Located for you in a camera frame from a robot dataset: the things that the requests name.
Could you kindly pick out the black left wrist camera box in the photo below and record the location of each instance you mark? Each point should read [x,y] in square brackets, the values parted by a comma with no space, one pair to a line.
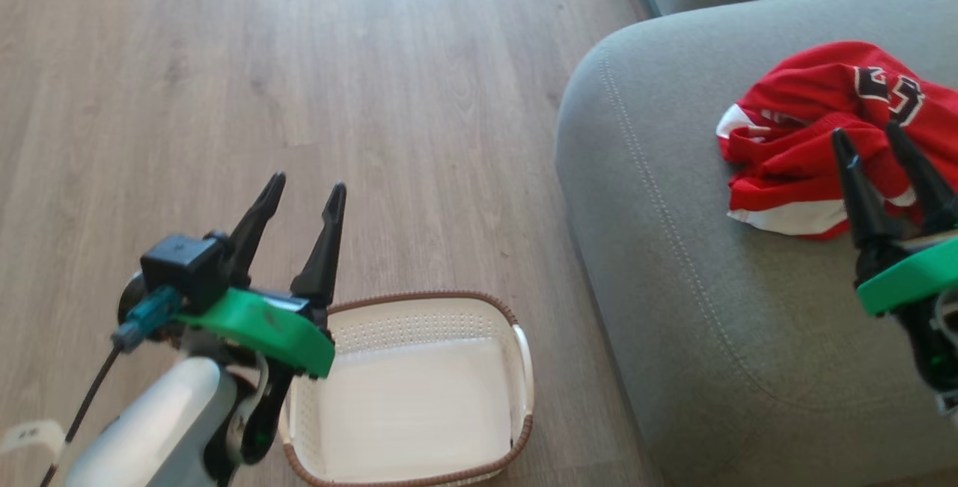
[183,266]

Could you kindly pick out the grey sofa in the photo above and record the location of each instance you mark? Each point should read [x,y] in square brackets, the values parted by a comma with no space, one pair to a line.
[711,285]

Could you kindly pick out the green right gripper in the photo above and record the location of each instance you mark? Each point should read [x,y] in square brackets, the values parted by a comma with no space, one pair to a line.
[917,277]

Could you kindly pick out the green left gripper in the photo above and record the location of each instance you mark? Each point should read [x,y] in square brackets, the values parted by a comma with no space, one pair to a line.
[258,326]

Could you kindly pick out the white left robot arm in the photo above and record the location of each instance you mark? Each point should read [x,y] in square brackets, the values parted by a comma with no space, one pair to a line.
[157,427]

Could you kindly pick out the white laundry basket brown rim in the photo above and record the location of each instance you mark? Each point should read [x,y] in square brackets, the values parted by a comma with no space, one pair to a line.
[419,397]

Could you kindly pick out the red basketball jersey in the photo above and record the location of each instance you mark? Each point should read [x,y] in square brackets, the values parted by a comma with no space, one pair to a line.
[808,135]

